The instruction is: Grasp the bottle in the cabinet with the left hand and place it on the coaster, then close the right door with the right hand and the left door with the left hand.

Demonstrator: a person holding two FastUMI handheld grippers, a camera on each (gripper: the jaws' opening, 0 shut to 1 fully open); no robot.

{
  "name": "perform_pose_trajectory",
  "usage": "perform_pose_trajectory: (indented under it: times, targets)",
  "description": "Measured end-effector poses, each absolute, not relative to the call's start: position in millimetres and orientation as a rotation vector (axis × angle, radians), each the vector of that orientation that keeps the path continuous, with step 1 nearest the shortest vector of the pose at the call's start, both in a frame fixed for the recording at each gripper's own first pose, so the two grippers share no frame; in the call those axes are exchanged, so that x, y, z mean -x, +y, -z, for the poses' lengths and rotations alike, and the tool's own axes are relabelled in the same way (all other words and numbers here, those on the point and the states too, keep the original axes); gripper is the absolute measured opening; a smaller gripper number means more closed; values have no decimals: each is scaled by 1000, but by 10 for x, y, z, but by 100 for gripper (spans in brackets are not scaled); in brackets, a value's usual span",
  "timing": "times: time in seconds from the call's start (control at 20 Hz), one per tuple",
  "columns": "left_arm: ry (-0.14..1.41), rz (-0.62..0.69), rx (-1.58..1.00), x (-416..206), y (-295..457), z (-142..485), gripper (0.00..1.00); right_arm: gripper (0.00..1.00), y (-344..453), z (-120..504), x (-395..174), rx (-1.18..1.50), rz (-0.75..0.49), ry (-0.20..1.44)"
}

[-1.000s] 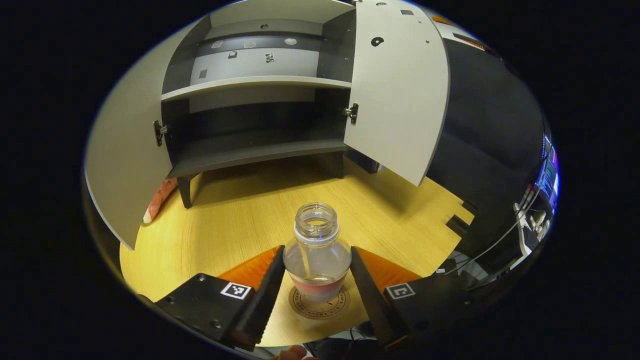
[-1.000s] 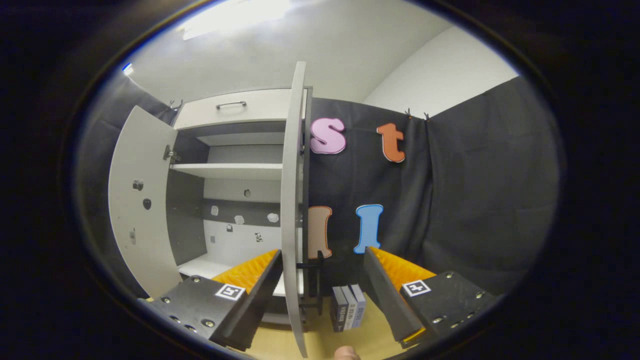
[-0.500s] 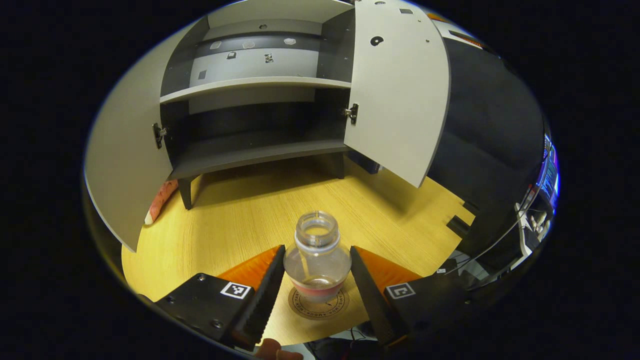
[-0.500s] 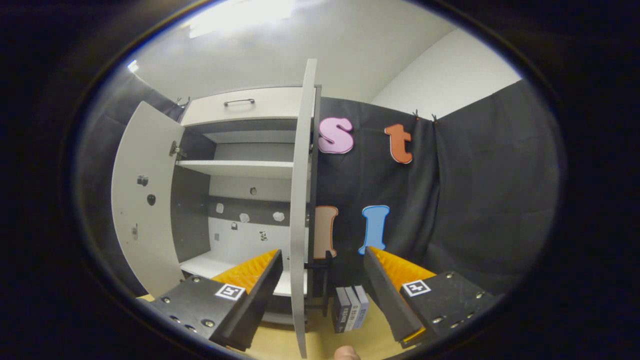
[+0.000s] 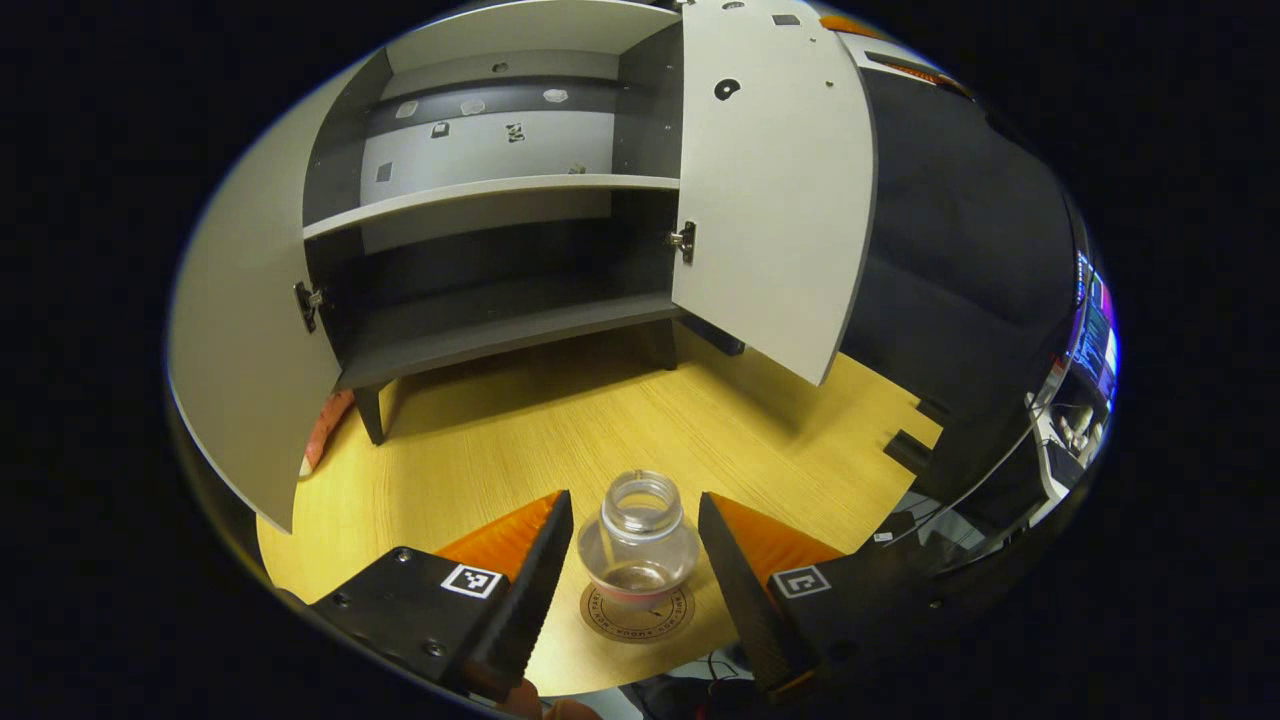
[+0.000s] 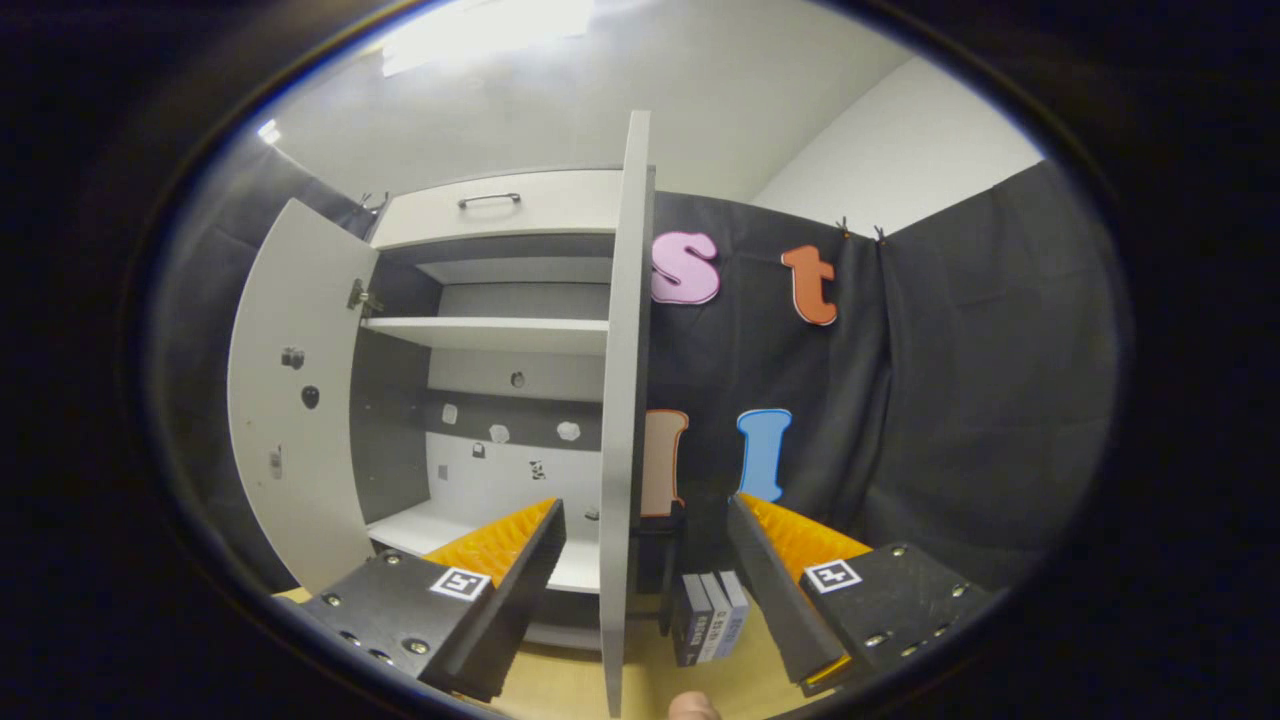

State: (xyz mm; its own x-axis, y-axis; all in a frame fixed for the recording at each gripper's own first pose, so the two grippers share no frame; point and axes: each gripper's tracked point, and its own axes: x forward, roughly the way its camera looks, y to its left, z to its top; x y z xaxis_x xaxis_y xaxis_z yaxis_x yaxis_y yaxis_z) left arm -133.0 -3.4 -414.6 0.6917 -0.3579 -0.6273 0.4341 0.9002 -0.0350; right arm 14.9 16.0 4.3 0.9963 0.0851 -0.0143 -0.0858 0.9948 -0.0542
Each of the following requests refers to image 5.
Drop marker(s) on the clear bottle pink label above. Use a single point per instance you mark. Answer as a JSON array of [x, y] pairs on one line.
[[640, 500]]

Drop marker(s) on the white and grey cabinet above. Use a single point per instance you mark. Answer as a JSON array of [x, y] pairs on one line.
[[480, 330]]

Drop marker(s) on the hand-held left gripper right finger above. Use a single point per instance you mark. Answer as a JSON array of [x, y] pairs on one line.
[[740, 600]]

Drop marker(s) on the white cabinet door cat sticker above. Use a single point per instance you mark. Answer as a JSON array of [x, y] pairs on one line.
[[770, 200]]

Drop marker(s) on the computer monitor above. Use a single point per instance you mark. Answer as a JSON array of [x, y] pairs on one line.
[[1098, 340]]

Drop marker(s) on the round brown coaster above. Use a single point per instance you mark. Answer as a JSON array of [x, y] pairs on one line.
[[640, 626]]

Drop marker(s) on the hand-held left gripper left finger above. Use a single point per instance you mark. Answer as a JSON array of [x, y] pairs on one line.
[[525, 600]]

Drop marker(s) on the metal cabinet door hinge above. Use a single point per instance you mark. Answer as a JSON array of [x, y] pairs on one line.
[[684, 241], [305, 305]]

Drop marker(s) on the black backdrop cloth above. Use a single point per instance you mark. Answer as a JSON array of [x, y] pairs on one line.
[[960, 250]]

